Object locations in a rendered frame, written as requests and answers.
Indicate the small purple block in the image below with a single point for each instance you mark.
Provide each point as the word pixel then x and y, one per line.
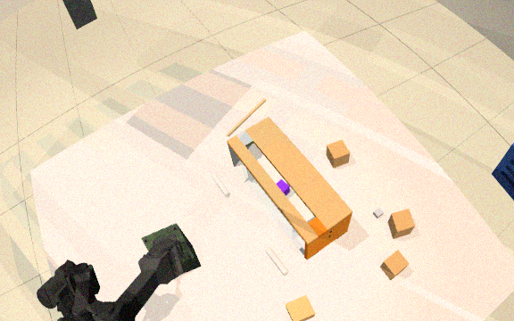
pixel 284 187

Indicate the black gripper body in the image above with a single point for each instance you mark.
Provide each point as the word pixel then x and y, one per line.
pixel 66 307

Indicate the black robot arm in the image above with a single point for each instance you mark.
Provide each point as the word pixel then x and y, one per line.
pixel 160 265

